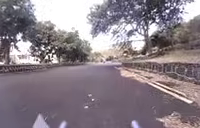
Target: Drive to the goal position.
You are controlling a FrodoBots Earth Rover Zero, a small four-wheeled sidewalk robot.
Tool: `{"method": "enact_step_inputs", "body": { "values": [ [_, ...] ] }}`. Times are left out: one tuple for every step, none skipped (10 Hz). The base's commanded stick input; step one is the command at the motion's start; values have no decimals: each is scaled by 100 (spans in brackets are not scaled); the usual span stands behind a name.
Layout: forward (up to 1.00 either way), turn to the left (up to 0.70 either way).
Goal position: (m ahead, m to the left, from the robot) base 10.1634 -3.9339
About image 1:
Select large spreading tree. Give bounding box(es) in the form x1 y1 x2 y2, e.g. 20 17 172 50
86 0 196 56

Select row of trees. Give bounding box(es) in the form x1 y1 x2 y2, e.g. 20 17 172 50
22 20 93 64

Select white building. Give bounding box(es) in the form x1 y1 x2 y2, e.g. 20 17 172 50
0 41 42 65

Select large dark tree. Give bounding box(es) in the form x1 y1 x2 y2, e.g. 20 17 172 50
0 0 38 65

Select dry dirt verge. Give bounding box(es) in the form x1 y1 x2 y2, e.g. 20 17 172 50
116 65 200 128

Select stone retaining wall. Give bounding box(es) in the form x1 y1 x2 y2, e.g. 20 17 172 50
121 60 200 88

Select robot's own part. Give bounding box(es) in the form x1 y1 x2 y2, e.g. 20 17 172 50
130 119 141 128
58 120 68 128

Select green bushes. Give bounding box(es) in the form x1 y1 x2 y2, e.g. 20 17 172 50
151 9 200 51

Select dry grass slope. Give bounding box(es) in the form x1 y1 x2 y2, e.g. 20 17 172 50
121 46 200 66

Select dark asphalt road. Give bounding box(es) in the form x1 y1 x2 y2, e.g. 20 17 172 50
0 62 200 128

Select low stone wall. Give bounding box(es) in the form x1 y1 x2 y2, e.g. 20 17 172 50
0 61 89 75

